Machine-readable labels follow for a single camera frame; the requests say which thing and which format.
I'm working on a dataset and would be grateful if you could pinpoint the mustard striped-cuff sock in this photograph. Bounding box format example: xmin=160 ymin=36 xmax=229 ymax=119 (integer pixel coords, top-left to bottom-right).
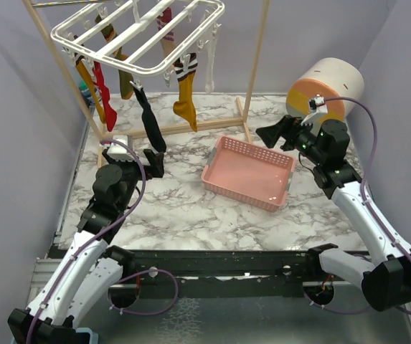
xmin=173 ymin=52 xmax=198 ymax=132

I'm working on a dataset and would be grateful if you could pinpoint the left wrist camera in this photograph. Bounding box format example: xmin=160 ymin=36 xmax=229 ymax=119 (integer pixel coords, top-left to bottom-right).
xmin=102 ymin=135 xmax=133 ymax=162

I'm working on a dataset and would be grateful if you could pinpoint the olive striped sock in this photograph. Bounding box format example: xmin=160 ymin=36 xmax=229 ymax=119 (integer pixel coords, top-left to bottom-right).
xmin=100 ymin=24 xmax=133 ymax=100

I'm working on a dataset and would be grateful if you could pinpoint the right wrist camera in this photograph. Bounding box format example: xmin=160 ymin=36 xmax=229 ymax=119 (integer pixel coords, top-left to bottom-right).
xmin=301 ymin=95 xmax=328 ymax=125

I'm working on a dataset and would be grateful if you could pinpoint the maroon beige purple-striped sock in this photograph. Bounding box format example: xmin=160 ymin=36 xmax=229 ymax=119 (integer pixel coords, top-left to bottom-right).
xmin=156 ymin=7 xmax=176 ymax=57

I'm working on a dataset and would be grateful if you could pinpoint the pink plastic basket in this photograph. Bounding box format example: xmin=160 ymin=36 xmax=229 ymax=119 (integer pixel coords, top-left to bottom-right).
xmin=201 ymin=135 xmax=297 ymax=212

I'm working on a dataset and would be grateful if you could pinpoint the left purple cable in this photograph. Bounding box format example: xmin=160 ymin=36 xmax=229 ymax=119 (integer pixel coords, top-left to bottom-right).
xmin=24 ymin=138 xmax=179 ymax=344

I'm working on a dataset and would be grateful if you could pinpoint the teal lidded jar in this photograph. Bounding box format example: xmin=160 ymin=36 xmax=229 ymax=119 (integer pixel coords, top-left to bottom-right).
xmin=78 ymin=80 xmax=94 ymax=107

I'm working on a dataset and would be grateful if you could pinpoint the white round drawer cabinet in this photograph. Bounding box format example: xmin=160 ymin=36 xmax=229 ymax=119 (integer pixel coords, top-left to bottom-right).
xmin=285 ymin=57 xmax=364 ymax=118

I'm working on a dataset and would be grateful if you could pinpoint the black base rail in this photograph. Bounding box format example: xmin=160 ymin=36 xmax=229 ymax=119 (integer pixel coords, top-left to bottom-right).
xmin=45 ymin=247 xmax=374 ymax=298

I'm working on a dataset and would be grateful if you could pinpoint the wooden clothes rack frame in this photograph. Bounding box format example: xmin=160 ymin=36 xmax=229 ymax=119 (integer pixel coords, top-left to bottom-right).
xmin=22 ymin=0 xmax=270 ymax=143

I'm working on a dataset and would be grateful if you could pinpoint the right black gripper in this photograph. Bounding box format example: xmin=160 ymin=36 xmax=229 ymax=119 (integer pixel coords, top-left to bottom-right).
xmin=257 ymin=114 xmax=326 ymax=165

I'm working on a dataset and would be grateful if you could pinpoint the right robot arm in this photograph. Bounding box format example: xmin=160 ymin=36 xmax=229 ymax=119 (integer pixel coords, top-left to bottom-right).
xmin=256 ymin=115 xmax=411 ymax=311

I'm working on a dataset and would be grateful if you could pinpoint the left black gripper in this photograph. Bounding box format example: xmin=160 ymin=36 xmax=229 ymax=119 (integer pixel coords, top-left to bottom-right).
xmin=105 ymin=148 xmax=164 ymax=210

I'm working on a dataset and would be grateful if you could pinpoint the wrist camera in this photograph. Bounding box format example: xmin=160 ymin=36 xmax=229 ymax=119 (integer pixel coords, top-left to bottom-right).
xmin=301 ymin=95 xmax=328 ymax=125
xmin=102 ymin=135 xmax=133 ymax=162

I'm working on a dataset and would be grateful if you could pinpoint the white plastic clip hanger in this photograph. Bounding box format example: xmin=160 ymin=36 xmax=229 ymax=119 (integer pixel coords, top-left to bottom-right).
xmin=50 ymin=0 xmax=226 ymax=87

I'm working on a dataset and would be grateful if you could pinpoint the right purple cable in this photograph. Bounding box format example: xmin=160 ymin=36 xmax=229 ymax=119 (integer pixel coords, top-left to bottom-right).
xmin=302 ymin=96 xmax=411 ymax=317

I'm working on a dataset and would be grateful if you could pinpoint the white sock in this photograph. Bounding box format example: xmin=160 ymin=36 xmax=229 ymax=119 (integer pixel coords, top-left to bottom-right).
xmin=205 ymin=39 xmax=216 ymax=93

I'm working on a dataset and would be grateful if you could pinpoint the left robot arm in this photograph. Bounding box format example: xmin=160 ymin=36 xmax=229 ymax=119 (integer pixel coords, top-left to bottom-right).
xmin=7 ymin=149 xmax=164 ymax=343

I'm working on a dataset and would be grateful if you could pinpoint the red patterned sock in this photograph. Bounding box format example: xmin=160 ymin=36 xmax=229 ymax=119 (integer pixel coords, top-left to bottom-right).
xmin=93 ymin=62 xmax=117 ymax=132

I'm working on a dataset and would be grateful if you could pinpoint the black sock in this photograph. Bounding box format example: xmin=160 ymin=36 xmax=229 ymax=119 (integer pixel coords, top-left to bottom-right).
xmin=133 ymin=87 xmax=166 ymax=153

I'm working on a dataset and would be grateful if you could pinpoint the purple cable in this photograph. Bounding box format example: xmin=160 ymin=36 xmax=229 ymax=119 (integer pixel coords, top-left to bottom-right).
xmin=302 ymin=96 xmax=411 ymax=317
xmin=24 ymin=138 xmax=179 ymax=344

